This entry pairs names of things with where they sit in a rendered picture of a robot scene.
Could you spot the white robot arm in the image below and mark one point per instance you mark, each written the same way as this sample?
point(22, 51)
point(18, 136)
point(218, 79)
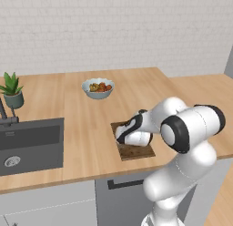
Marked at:
point(194, 123)

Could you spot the dark wooden cutting board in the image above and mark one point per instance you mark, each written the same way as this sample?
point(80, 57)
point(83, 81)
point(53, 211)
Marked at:
point(133, 153)

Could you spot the pale blue bowl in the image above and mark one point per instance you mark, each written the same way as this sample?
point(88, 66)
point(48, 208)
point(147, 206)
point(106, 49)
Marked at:
point(97, 95)

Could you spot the red-orange fruit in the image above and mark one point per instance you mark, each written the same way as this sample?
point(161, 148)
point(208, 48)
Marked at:
point(105, 87)

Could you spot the yellow-green fruit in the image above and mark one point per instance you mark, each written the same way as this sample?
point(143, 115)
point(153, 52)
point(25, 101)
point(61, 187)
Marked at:
point(93, 87)

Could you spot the dark grey sink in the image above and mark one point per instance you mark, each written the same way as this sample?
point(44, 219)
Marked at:
point(30, 150)

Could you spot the grey dishwasher front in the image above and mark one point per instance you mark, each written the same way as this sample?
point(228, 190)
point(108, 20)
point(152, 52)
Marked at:
point(121, 205)

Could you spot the green plant in grey pot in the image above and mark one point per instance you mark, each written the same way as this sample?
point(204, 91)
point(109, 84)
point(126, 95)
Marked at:
point(13, 97)

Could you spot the dark grey tap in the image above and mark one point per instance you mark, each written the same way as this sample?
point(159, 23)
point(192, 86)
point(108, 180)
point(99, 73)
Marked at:
point(6, 119)

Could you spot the light grey drawer front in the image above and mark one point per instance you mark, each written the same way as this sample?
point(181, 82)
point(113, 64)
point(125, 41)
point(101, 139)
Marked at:
point(45, 197)

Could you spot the light grey cupboard door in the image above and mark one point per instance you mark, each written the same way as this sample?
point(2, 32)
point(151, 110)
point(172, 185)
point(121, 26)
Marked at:
point(60, 216)

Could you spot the grey tall cabinet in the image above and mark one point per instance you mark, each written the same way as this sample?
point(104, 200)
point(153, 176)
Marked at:
point(229, 64)

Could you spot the light grey cabinet side panel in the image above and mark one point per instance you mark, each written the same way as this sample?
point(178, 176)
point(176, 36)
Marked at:
point(209, 190)

